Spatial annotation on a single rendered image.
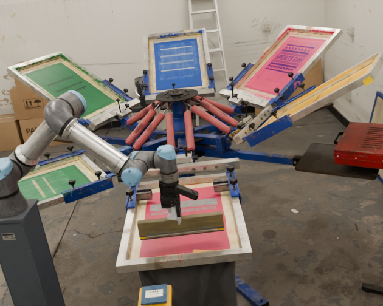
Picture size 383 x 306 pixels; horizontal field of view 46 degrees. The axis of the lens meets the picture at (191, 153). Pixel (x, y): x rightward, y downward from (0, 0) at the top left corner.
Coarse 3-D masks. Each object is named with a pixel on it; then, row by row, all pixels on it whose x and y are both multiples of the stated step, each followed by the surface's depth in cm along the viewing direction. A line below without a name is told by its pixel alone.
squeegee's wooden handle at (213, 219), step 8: (184, 216) 199; (192, 216) 198; (200, 216) 198; (208, 216) 198; (216, 216) 198; (144, 224) 197; (152, 224) 198; (160, 224) 198; (168, 224) 198; (176, 224) 198; (184, 224) 199; (192, 224) 199; (200, 224) 199; (208, 224) 199; (216, 224) 200; (144, 232) 199; (152, 232) 199; (160, 232) 200; (168, 232) 200
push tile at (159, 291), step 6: (144, 288) 178; (150, 288) 178; (156, 288) 177; (162, 288) 177; (144, 294) 175; (150, 294) 174; (156, 294) 174; (162, 294) 173; (144, 300) 172; (150, 300) 171; (156, 300) 171; (162, 300) 171
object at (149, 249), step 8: (152, 200) 247; (152, 216) 232; (160, 216) 231; (144, 240) 212; (152, 240) 211; (168, 240) 210; (176, 240) 209; (144, 248) 206; (152, 248) 205; (160, 248) 204; (168, 248) 204; (176, 248) 203; (144, 256) 200; (152, 256) 200
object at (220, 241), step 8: (200, 192) 250; (208, 192) 248; (216, 192) 247; (184, 200) 243; (184, 208) 235; (192, 208) 234; (200, 208) 234; (208, 208) 233; (216, 208) 232; (224, 216) 224; (224, 224) 217; (216, 232) 212; (224, 232) 211; (184, 240) 208; (192, 240) 207; (200, 240) 207; (208, 240) 206; (216, 240) 205; (224, 240) 205; (184, 248) 202; (192, 248) 202; (200, 248) 201; (208, 248) 200; (216, 248) 200; (224, 248) 199
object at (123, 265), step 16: (208, 176) 259; (224, 176) 258; (128, 208) 235; (240, 208) 222; (128, 224) 220; (240, 224) 209; (128, 240) 207; (240, 240) 199; (160, 256) 193; (176, 256) 192; (192, 256) 191; (208, 256) 189; (224, 256) 189; (240, 256) 190
